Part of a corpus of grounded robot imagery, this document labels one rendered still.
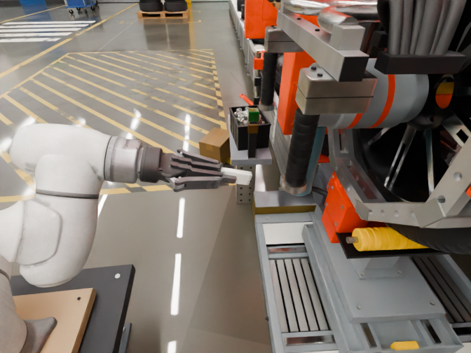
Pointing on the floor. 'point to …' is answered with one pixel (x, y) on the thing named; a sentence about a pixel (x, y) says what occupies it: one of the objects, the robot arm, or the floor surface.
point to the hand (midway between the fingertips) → (235, 176)
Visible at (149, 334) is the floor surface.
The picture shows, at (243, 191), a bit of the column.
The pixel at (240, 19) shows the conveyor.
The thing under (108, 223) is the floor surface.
